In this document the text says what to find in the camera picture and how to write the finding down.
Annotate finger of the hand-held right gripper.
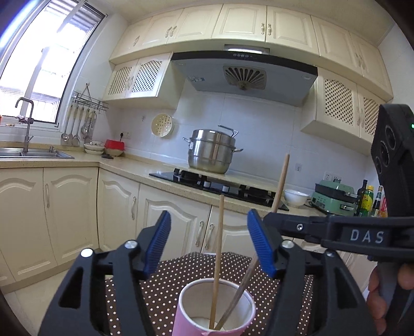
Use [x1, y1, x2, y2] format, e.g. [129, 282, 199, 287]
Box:
[263, 211, 339, 251]

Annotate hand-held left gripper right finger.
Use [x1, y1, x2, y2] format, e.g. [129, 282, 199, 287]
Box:
[247, 209, 377, 336]

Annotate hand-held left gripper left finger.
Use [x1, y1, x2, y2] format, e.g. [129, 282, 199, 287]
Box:
[38, 211, 172, 336]

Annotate light wooden chopstick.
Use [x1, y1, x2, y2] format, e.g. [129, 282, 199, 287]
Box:
[215, 154, 291, 330]
[209, 195, 225, 330]

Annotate pink cup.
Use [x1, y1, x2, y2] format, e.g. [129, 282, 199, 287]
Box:
[171, 278, 256, 336]

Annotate person's right hand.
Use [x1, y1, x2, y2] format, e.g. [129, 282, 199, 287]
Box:
[366, 263, 414, 336]

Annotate white bowl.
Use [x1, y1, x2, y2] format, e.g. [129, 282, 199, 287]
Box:
[284, 189, 310, 208]

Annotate dark sauce bottle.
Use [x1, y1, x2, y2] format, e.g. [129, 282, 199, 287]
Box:
[372, 185, 384, 217]

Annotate green bottle yellow cap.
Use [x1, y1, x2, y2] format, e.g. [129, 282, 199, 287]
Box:
[360, 185, 375, 217]

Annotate dark oil bottle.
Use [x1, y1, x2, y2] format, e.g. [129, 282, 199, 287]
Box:
[357, 179, 369, 217]

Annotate polka dot round table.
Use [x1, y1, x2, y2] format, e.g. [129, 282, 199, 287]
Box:
[103, 251, 316, 336]

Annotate green electric cooker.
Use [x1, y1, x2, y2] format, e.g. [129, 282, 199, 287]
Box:
[310, 179, 361, 217]

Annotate black gas stove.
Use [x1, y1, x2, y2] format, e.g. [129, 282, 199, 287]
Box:
[149, 167, 289, 212]

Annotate cream base cabinets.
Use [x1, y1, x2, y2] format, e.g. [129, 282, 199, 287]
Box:
[0, 166, 324, 293]

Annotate wide lattice door cabinet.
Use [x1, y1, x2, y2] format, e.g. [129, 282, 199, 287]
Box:
[300, 67, 389, 147]

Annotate steel steamer pot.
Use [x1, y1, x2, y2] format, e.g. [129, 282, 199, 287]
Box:
[182, 125, 244, 175]

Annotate stack of white bowls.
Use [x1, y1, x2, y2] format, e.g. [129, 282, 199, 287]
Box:
[84, 141, 105, 155]

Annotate cream round colander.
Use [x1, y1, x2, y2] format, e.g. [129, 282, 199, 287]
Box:
[151, 113, 174, 138]

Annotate metal spatula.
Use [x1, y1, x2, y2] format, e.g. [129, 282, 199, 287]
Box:
[71, 108, 81, 147]

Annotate metal ladle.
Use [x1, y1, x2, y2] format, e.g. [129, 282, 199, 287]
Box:
[60, 106, 70, 145]

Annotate steel sink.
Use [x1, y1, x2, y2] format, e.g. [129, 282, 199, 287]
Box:
[0, 146, 75, 160]

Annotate small lattice door cabinet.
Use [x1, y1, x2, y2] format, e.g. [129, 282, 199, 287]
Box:
[102, 52, 174, 109]

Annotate grey range hood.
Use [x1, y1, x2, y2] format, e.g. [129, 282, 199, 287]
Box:
[170, 43, 318, 107]

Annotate metal faucet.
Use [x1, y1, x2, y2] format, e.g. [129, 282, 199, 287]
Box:
[15, 97, 35, 153]

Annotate kitchen window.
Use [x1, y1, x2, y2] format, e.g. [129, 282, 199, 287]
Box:
[0, 0, 108, 126]

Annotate wire skimmer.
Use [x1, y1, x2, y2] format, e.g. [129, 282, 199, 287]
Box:
[81, 108, 92, 144]

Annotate wall utensil rack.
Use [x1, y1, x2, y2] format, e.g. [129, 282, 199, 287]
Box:
[70, 83, 109, 113]

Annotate cream upper wall cabinets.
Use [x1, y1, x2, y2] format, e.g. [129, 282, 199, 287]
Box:
[108, 3, 394, 101]

